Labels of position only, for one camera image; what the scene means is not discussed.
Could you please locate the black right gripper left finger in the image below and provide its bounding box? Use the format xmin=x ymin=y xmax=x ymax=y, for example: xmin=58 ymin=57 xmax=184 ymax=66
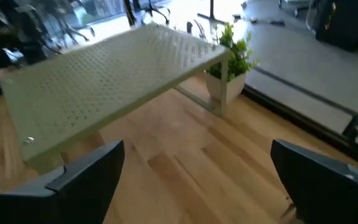
xmin=0 ymin=139 xmax=126 ymax=224

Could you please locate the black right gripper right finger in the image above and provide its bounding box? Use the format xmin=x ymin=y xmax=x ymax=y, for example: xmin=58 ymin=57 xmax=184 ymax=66
xmin=270 ymin=139 xmax=358 ymax=224

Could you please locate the green perforated metal shelf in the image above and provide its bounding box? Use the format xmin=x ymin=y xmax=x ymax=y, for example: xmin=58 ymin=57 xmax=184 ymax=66
xmin=0 ymin=22 xmax=232 ymax=175

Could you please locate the green plant in white pot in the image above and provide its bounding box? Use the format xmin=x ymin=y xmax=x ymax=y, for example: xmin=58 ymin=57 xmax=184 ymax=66
xmin=205 ymin=23 xmax=260 ymax=104

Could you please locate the black bag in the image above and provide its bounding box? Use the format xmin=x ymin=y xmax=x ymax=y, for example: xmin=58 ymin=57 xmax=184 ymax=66
xmin=314 ymin=0 xmax=358 ymax=52

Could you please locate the black aluminium table frame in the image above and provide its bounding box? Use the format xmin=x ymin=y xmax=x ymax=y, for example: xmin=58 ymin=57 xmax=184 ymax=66
xmin=242 ymin=83 xmax=358 ymax=170

